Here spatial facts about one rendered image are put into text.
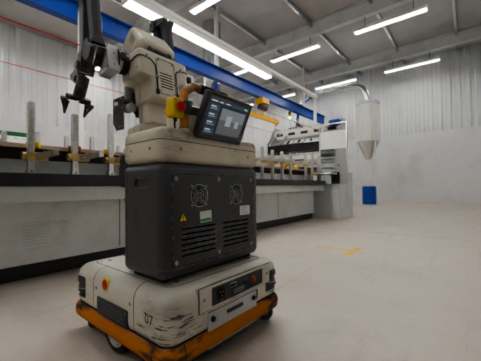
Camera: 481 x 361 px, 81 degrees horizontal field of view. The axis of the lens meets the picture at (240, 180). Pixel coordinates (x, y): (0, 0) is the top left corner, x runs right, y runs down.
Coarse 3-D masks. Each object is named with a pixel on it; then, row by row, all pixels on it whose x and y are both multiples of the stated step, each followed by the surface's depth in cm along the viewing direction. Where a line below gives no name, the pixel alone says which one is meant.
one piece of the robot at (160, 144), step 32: (160, 128) 94; (128, 160) 105; (160, 160) 94; (192, 160) 103; (224, 160) 115; (128, 192) 104; (160, 192) 93; (192, 192) 103; (224, 192) 115; (128, 224) 104; (160, 224) 93; (192, 224) 101; (224, 224) 115; (128, 256) 104; (160, 256) 92; (192, 256) 101; (224, 256) 114
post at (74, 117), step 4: (72, 116) 192; (76, 116) 194; (72, 120) 192; (76, 120) 194; (72, 124) 192; (76, 124) 194; (72, 128) 192; (76, 128) 194; (72, 132) 192; (76, 132) 193; (72, 136) 192; (76, 136) 193; (72, 140) 192; (76, 140) 193; (72, 144) 192; (76, 144) 193; (72, 148) 192; (76, 148) 193; (72, 152) 192; (76, 152) 193; (72, 164) 191; (76, 164) 193; (72, 168) 191; (76, 168) 193
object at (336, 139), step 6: (324, 132) 525; (330, 132) 518; (336, 132) 511; (342, 132) 504; (324, 138) 525; (330, 138) 518; (336, 138) 510; (342, 138) 504; (324, 144) 525; (330, 144) 518; (336, 144) 510; (342, 144) 504
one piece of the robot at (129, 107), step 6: (126, 90) 138; (132, 90) 141; (126, 96) 138; (114, 102) 141; (120, 102) 136; (126, 102) 140; (132, 102) 141; (114, 108) 140; (120, 108) 136; (126, 108) 135; (132, 108) 135; (114, 114) 140; (120, 114) 136; (138, 114) 139; (114, 120) 140; (120, 120) 136; (120, 126) 136
